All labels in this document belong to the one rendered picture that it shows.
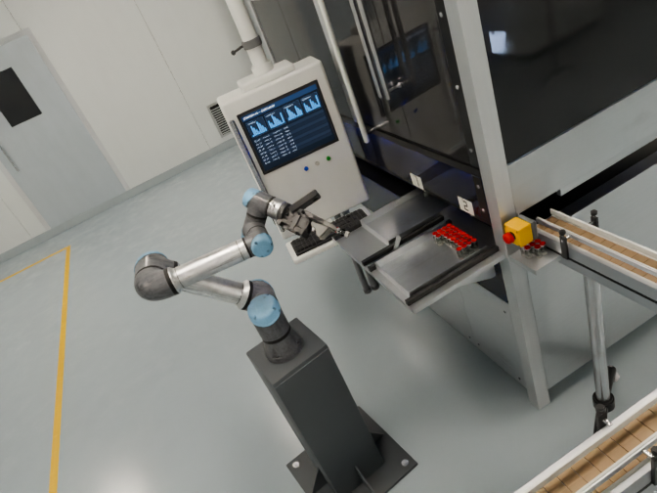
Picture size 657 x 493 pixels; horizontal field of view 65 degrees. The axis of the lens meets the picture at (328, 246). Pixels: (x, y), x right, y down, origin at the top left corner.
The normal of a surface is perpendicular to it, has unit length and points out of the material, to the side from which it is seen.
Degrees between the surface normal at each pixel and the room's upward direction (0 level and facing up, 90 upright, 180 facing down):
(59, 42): 90
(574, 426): 0
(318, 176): 90
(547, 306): 90
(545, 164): 90
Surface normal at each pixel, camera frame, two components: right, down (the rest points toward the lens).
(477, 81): 0.40, 0.37
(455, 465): -0.33, -0.79
